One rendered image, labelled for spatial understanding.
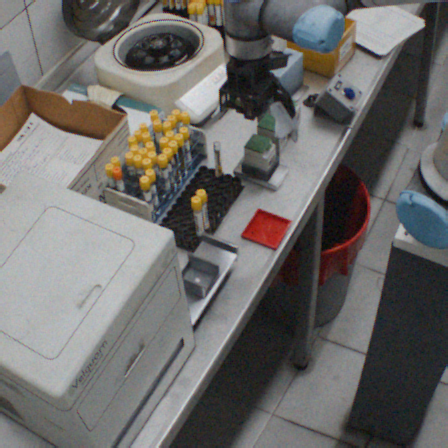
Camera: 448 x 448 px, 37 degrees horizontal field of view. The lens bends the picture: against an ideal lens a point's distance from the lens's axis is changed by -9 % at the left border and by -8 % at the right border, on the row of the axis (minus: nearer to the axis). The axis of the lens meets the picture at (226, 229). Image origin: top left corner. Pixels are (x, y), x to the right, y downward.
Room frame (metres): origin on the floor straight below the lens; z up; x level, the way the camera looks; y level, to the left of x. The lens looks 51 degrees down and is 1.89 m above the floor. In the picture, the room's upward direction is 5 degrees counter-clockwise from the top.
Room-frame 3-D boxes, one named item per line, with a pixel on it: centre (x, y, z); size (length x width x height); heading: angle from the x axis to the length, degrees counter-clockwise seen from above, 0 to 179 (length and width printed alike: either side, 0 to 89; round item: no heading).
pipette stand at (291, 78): (1.17, -0.15, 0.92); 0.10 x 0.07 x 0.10; 143
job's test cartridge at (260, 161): (0.94, -0.07, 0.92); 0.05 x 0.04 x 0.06; 58
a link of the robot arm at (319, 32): (0.87, -0.15, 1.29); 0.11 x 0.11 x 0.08; 49
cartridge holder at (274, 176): (0.94, -0.07, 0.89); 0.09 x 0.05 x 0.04; 58
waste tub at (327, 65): (1.31, -0.25, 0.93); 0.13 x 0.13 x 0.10; 54
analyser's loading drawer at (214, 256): (0.66, 0.07, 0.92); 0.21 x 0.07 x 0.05; 148
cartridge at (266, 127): (1.01, -0.10, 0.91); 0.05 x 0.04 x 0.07; 58
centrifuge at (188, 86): (1.23, 0.10, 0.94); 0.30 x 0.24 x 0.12; 49
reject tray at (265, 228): (0.81, -0.07, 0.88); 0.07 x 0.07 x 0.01; 58
